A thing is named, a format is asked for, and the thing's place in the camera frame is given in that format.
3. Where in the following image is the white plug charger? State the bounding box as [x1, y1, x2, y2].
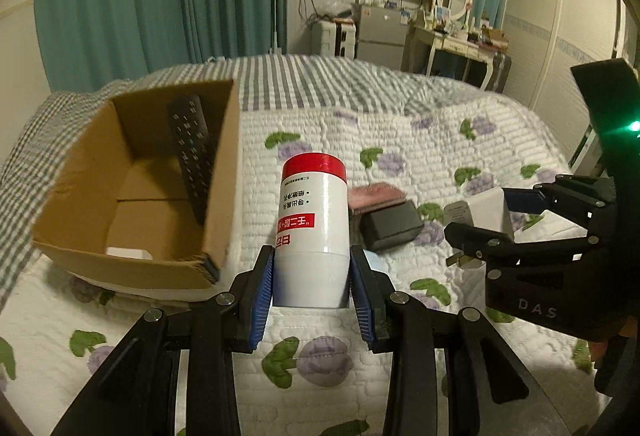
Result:
[442, 189, 516, 269]

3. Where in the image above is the grey checkered blanket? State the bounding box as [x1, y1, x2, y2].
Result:
[0, 54, 501, 312]

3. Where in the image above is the brown cardboard box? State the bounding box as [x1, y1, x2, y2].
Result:
[32, 79, 241, 291]

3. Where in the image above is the black remote control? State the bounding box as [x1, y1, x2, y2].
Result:
[166, 95, 217, 226]

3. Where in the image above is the cream dressing table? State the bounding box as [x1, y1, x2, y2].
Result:
[402, 24, 511, 92]

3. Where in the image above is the white floral quilt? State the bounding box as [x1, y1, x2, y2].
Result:
[0, 101, 601, 436]

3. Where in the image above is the clear plastic bag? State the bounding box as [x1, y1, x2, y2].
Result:
[320, 0, 352, 20]

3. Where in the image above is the black box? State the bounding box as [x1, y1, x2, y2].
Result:
[360, 199, 425, 252]

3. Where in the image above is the light blue item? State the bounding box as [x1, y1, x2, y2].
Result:
[362, 250, 389, 275]

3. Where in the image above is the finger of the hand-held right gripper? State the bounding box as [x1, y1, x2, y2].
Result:
[501, 175, 618, 226]
[444, 222, 600, 279]

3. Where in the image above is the white storage cabinet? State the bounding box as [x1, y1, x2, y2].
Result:
[311, 19, 357, 58]

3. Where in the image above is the white wardrobe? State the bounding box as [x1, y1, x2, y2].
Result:
[500, 0, 631, 167]

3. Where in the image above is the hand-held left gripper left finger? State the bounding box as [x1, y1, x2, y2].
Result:
[50, 243, 276, 436]

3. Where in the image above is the white flat item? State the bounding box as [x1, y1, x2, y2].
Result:
[105, 246, 153, 262]

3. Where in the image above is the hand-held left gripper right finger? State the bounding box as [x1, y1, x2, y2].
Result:
[348, 246, 571, 436]

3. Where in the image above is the silver small fridge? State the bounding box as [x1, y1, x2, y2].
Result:
[354, 2, 413, 71]

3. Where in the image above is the pink patterned box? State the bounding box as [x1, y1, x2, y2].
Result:
[347, 185, 406, 216]

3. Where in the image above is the white bottle with red cap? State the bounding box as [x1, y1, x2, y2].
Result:
[271, 155, 351, 308]

